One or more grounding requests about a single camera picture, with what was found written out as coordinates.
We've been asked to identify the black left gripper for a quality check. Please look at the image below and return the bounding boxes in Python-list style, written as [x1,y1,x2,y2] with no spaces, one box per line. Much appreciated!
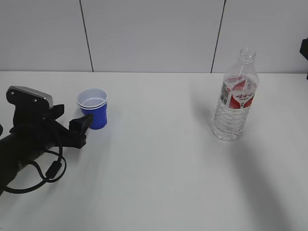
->
[9,104,93,151]

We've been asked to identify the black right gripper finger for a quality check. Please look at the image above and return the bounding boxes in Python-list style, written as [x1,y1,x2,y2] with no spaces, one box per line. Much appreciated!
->
[299,38,308,80]

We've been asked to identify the blue paper cup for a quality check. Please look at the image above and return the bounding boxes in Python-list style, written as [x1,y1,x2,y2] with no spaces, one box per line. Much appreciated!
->
[77,88,108,129]

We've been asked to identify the clear Wahaha water bottle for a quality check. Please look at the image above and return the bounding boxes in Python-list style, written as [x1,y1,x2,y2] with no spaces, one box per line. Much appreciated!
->
[214,48,259,141]

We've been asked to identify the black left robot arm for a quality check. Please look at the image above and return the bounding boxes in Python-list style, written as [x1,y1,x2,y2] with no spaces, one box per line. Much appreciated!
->
[0,104,93,194]

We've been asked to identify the black left camera cable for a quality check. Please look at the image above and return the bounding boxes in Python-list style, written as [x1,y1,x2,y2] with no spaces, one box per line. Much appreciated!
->
[0,117,67,194]

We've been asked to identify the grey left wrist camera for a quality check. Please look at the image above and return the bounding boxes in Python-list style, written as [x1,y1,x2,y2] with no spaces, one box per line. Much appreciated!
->
[6,86,53,121]

